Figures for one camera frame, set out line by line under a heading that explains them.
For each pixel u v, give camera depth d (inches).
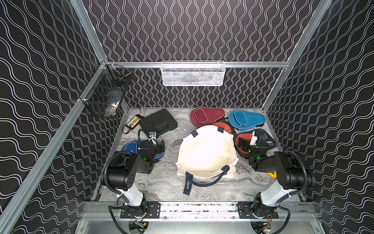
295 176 18.5
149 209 29.6
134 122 43.2
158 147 32.4
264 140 39.5
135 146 37.4
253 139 33.7
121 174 18.4
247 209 29.2
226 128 40.5
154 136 33.2
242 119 43.1
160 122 41.1
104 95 36.4
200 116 43.2
